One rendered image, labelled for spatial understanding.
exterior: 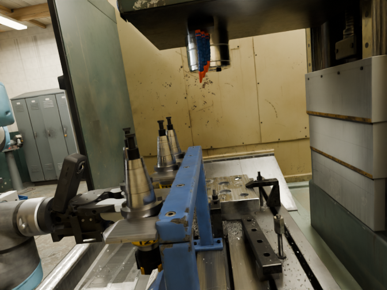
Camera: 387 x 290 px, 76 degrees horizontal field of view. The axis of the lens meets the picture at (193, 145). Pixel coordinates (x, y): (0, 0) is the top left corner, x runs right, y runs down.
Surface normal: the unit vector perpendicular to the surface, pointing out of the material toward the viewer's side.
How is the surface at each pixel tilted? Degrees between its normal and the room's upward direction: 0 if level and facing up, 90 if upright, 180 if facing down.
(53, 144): 90
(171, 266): 90
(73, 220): 91
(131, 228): 0
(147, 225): 0
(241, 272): 0
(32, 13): 90
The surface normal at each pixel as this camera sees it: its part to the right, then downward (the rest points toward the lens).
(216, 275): -0.13, -0.98
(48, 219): 0.99, -0.14
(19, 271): 0.65, 0.02
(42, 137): -0.07, 0.18
